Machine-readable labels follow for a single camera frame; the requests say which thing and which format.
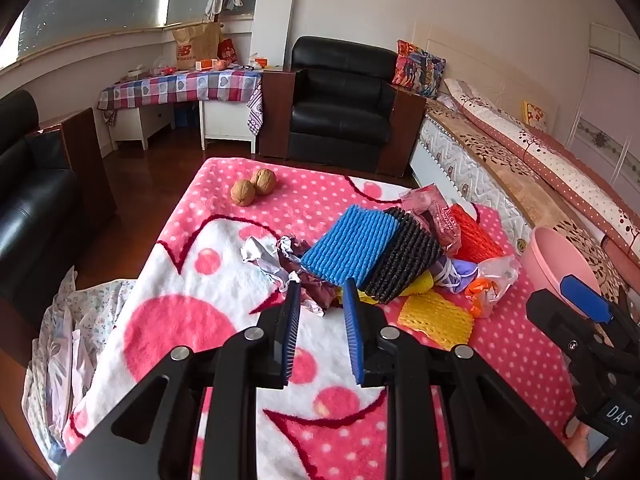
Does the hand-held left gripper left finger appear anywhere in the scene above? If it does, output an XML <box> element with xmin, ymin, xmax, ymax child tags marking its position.
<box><xmin>57</xmin><ymin>280</ymin><xmax>303</xmax><ymax>480</ymax></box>

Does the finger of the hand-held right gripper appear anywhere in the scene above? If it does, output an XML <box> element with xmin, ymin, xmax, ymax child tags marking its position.
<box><xmin>559</xmin><ymin>274</ymin><xmax>615</xmax><ymax>326</ymax></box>
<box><xmin>525</xmin><ymin>289</ymin><xmax>608</xmax><ymax>361</ymax></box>

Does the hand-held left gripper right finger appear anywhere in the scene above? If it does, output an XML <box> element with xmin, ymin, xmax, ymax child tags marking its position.
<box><xmin>341</xmin><ymin>278</ymin><xmax>586</xmax><ymax>480</ymax></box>

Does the dark maroon wrapper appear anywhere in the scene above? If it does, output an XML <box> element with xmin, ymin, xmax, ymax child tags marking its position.
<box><xmin>277</xmin><ymin>237</ymin><xmax>346</xmax><ymax>318</ymax></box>

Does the pink plastic basin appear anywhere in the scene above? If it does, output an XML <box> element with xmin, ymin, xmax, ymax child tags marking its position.
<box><xmin>520</xmin><ymin>226</ymin><xmax>603</xmax><ymax>311</ymax></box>

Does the clear plastic bag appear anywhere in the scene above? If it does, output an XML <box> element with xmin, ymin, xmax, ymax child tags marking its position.
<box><xmin>465</xmin><ymin>255</ymin><xmax>521</xmax><ymax>320</ymax></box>

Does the silver foil wrapper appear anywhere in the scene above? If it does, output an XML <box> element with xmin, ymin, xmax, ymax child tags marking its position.
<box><xmin>240</xmin><ymin>236</ymin><xmax>301</xmax><ymax>291</ymax></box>

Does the yellow foam net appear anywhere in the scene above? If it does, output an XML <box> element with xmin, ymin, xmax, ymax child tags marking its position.
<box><xmin>397</xmin><ymin>292</ymin><xmax>475</xmax><ymax>351</ymax></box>

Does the yellow snack wrapper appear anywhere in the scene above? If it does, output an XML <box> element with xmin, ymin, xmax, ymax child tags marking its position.
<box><xmin>345</xmin><ymin>270</ymin><xmax>436</xmax><ymax>306</ymax></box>

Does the black ribbed foam sleeve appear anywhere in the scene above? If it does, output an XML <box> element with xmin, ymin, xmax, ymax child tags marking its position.
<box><xmin>357</xmin><ymin>206</ymin><xmax>443</xmax><ymax>305</ymax></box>

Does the blue ribbed foam sleeve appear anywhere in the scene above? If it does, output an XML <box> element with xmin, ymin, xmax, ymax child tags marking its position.
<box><xmin>300</xmin><ymin>205</ymin><xmax>401</xmax><ymax>283</ymax></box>

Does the purple wrapper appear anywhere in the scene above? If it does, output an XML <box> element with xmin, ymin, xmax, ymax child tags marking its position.
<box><xmin>432</xmin><ymin>255</ymin><xmax>481</xmax><ymax>293</ymax></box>

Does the orange foam net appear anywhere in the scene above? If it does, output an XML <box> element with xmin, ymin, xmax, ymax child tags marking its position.
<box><xmin>450</xmin><ymin>204</ymin><xmax>506</xmax><ymax>263</ymax></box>

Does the red snack packet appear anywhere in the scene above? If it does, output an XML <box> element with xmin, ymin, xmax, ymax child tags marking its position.
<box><xmin>398</xmin><ymin>184</ymin><xmax>463</xmax><ymax>256</ymax></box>

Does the person's right hand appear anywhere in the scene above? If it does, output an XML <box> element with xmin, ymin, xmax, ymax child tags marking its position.
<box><xmin>570</xmin><ymin>422</ymin><xmax>608</xmax><ymax>467</ymax></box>

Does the pink dotted blanket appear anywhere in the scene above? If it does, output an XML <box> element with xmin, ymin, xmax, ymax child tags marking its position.
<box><xmin>62</xmin><ymin>156</ymin><xmax>581</xmax><ymax>480</ymax></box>

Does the walnut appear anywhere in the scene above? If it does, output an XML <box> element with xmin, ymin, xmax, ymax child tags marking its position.
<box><xmin>230</xmin><ymin>180</ymin><xmax>257</xmax><ymax>207</ymax></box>
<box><xmin>250</xmin><ymin>168</ymin><xmax>277</xmax><ymax>195</ymax></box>

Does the folded floral quilt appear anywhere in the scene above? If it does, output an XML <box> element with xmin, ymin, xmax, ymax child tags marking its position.
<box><xmin>444</xmin><ymin>78</ymin><xmax>640</xmax><ymax>266</ymax></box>

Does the brown leaf-print bedspread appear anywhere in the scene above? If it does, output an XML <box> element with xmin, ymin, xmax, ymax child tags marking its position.
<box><xmin>425</xmin><ymin>97</ymin><xmax>640</xmax><ymax>306</ymax></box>

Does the bed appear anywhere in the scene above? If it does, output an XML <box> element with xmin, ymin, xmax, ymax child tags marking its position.
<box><xmin>407</xmin><ymin>20</ymin><xmax>640</xmax><ymax>321</ymax></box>

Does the yellow floral pillow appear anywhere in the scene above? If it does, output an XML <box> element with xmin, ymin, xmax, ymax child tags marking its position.
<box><xmin>521</xmin><ymin>101</ymin><xmax>551</xmax><ymax>133</ymax></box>

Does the white wardrobe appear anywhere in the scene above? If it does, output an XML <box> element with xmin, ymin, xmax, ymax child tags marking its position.
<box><xmin>565</xmin><ymin>22</ymin><xmax>640</xmax><ymax>186</ymax></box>

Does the pale floral cloth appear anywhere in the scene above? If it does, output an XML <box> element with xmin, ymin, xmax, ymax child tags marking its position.
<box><xmin>22</xmin><ymin>267</ymin><xmax>138</xmax><ymax>466</ymax></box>

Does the black leather armchair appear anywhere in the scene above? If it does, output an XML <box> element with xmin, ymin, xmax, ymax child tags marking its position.
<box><xmin>257</xmin><ymin>36</ymin><xmax>427</xmax><ymax>179</ymax></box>

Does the checkered tablecloth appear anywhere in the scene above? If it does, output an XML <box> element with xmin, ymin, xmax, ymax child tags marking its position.
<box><xmin>97</xmin><ymin>67</ymin><xmax>264</xmax><ymax>138</ymax></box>

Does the colourful printed pillow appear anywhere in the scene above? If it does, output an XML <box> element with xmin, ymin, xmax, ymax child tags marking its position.
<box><xmin>391</xmin><ymin>40</ymin><xmax>447</xmax><ymax>97</ymax></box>

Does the black leather sofa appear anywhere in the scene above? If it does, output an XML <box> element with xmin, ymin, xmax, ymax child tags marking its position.
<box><xmin>0</xmin><ymin>90</ymin><xmax>118</xmax><ymax>321</ymax></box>

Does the brown paper bag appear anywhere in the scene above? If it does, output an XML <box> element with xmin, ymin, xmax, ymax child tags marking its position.
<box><xmin>172</xmin><ymin>22</ymin><xmax>223</xmax><ymax>71</ymax></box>

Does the window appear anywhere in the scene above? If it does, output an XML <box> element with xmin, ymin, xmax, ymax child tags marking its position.
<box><xmin>17</xmin><ymin>0</ymin><xmax>263</xmax><ymax>61</ymax></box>

